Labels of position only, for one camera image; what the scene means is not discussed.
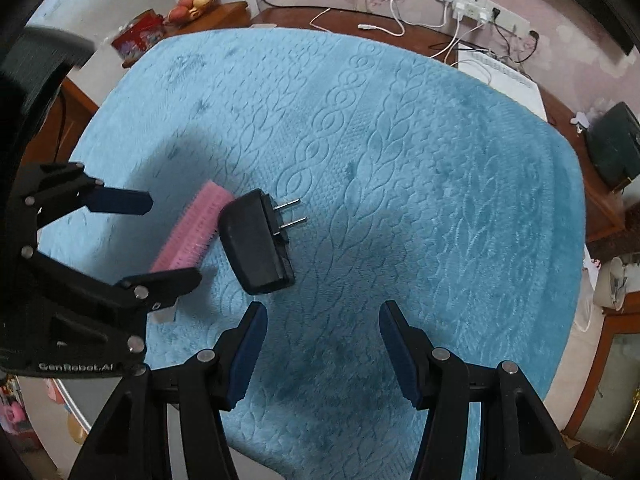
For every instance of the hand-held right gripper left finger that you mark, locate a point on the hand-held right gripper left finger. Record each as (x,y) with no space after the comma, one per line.
(245,360)

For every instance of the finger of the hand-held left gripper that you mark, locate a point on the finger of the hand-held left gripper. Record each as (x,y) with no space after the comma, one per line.
(170,282)
(125,202)

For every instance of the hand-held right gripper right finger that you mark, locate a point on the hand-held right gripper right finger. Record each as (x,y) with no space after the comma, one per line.
(405,360)

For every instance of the pink bristle brush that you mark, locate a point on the pink bristle brush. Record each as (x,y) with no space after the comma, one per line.
(192,225)

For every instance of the black power adapter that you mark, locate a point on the black power adapter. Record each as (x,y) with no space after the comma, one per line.
(250,245)

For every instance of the red printed box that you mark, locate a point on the red printed box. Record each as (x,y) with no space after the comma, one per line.
(140,35)

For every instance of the blue embossed blanket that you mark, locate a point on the blue embossed blanket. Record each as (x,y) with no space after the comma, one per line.
(400,185)

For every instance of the wooden glass cabinet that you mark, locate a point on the wooden glass cabinet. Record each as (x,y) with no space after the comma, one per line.
(600,340)

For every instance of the artificial fruit pile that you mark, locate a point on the artificial fruit pile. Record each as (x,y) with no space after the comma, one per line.
(192,2)

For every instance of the white ribbed appliance box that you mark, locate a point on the white ribbed appliance box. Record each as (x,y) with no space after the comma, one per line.
(515,87)

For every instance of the small white ornament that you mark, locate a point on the small white ornament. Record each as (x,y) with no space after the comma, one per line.
(580,121)

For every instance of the dark green bag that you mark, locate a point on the dark green bag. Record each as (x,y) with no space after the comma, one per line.
(617,145)

